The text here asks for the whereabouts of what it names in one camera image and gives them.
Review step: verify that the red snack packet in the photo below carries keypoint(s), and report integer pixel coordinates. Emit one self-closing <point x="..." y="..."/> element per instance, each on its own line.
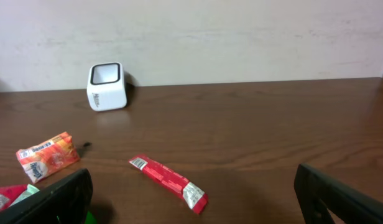
<point x="9" y="194"/>

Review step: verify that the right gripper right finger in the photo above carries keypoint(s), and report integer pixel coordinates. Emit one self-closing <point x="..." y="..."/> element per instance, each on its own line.
<point x="320" y="195"/>

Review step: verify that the green-lid white jar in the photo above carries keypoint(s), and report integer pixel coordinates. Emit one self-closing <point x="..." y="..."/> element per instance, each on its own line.
<point x="90" y="219"/>

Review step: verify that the orange white small packet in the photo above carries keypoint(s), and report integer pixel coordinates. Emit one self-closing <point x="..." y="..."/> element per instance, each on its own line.
<point x="49" y="157"/>

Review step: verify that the teal white snack packet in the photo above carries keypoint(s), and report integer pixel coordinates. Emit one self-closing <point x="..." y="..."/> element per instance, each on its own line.
<point x="30" y="190"/>

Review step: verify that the small red wrapper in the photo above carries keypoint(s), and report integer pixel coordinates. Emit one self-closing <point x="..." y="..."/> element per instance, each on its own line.
<point x="195" y="198"/>

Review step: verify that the white barcode scanner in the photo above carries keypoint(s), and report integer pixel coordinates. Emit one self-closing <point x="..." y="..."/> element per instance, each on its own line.
<point x="106" y="87"/>

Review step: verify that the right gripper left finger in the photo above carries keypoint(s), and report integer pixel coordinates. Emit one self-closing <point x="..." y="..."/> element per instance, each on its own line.
<point x="66" y="201"/>

